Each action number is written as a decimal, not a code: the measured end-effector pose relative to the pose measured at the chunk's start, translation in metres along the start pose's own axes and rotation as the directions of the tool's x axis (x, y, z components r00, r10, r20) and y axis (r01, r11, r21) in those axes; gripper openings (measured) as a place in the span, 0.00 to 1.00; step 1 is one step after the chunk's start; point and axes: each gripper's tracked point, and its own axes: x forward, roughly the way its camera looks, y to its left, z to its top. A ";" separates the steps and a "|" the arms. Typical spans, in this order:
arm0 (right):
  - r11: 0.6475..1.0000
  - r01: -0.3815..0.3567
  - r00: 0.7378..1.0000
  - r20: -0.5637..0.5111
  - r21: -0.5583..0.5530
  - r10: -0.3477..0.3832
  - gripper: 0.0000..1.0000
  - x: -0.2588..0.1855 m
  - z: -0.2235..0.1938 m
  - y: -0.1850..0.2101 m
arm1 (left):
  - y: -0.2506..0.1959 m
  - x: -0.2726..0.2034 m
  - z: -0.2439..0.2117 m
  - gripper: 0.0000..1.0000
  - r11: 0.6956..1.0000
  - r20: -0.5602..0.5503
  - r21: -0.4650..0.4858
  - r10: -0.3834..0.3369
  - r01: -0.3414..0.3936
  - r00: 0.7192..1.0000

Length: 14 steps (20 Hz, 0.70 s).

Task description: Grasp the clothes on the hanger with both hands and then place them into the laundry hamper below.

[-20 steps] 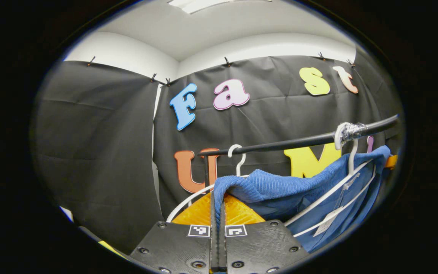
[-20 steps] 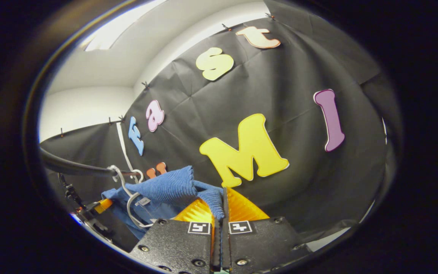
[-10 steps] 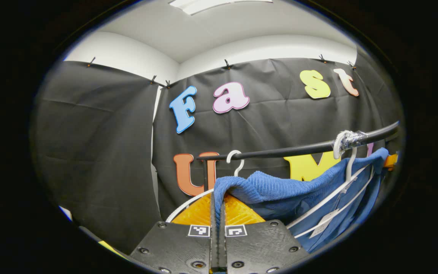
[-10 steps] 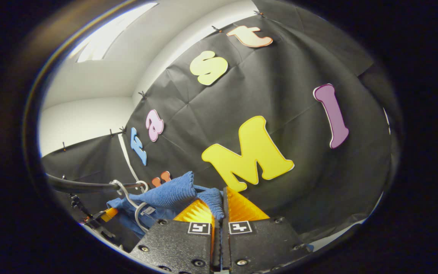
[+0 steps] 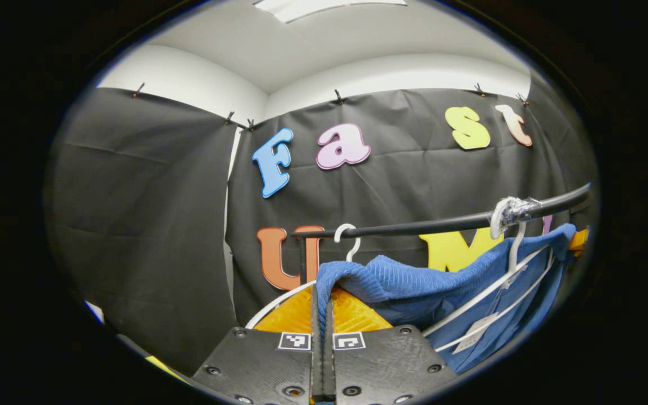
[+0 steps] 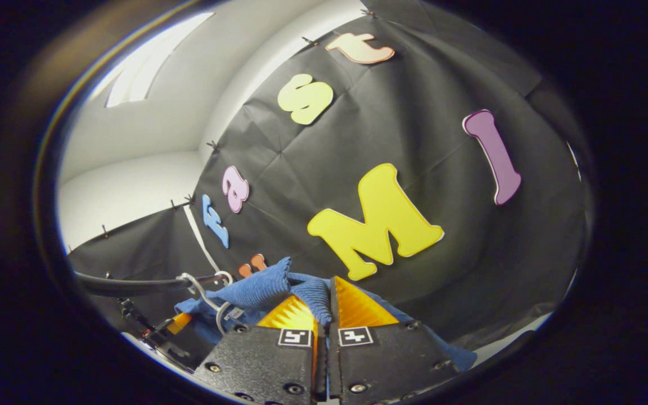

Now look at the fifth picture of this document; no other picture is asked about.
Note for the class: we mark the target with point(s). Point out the white hanger with taped hook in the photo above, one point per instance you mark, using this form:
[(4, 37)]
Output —
[(515, 250)]

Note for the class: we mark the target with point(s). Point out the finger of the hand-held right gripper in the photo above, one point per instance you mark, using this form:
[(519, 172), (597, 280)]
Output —
[(579, 240)]

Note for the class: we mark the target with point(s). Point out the black clothes rack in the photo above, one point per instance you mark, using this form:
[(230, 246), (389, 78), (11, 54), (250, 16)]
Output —
[(414, 226)]

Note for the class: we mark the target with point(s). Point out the white plastic hanger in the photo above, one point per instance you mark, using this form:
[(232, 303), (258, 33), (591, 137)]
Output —
[(279, 301)]

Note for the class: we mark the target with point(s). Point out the large ceiling light panel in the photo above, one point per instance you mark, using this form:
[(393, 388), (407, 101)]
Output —
[(313, 7)]

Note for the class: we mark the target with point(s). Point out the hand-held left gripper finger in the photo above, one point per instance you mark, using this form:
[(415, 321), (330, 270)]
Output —
[(316, 365), (329, 365)]

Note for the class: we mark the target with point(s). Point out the black backdrop cloth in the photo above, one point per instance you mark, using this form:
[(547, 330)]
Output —
[(149, 225)]

